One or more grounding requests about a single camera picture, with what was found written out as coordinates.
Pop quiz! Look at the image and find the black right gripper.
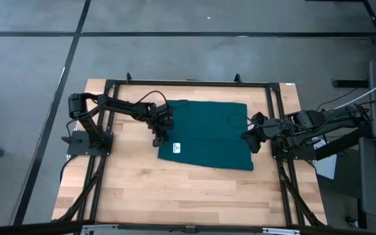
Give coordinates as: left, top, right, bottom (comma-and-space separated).
241, 111, 287, 154

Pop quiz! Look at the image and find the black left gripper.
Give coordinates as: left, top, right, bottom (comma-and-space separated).
147, 104, 176, 148

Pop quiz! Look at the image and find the dark green microfiber towel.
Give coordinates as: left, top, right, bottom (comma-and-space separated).
157, 99, 255, 172

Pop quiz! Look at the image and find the black desk foot bar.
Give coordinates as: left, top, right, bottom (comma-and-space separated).
331, 79, 370, 89

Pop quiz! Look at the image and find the black crossbeam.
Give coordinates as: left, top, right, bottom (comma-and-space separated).
0, 220, 376, 235

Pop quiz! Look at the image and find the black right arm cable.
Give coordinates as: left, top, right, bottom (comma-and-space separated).
227, 112, 258, 130

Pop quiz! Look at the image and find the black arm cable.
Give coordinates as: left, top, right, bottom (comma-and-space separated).
134, 90, 170, 109
227, 112, 258, 130

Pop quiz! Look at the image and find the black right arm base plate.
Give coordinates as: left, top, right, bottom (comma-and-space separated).
271, 140, 317, 162

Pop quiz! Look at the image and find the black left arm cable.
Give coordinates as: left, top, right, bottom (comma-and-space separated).
134, 90, 170, 109

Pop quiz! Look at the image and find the black aluminium table frame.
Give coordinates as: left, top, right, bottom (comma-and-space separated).
52, 78, 328, 229

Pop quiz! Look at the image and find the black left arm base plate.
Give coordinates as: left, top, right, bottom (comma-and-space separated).
62, 130, 114, 157

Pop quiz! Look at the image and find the silver metal bracket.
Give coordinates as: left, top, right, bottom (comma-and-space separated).
80, 224, 119, 235
262, 227, 301, 235

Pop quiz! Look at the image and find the black power cable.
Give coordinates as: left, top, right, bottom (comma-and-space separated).
59, 155, 75, 184

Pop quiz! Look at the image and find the white cable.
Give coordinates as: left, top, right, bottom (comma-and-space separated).
334, 74, 376, 110

